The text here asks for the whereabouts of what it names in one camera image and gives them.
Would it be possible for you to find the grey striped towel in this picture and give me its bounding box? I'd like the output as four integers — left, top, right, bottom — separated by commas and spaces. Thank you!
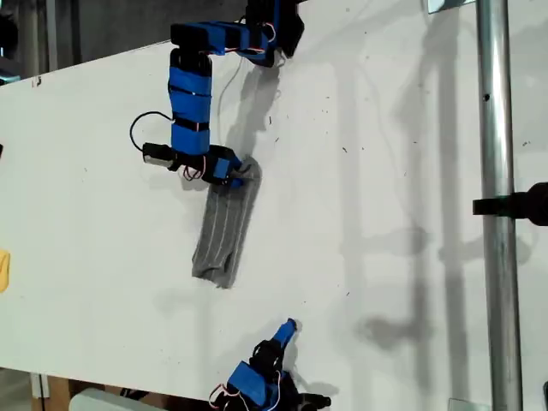
190, 155, 264, 290

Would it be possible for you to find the steel post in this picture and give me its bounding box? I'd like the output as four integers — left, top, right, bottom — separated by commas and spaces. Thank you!
475, 0, 524, 411

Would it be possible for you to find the dark round object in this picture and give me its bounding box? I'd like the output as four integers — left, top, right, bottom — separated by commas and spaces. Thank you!
0, 12, 19, 57

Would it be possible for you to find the white box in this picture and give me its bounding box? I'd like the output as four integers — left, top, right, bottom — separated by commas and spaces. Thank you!
69, 387, 166, 411

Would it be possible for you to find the black camera box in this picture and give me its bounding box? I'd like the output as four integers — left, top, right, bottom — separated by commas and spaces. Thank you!
141, 142, 176, 170
299, 393, 333, 410

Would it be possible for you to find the black camera cable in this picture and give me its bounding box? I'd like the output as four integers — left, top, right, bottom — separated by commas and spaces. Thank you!
128, 110, 175, 152

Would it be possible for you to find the yellow object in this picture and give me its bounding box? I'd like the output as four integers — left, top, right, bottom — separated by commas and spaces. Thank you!
0, 247, 11, 295

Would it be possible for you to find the black clamp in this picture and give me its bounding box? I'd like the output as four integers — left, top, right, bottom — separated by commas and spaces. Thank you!
472, 182, 548, 227

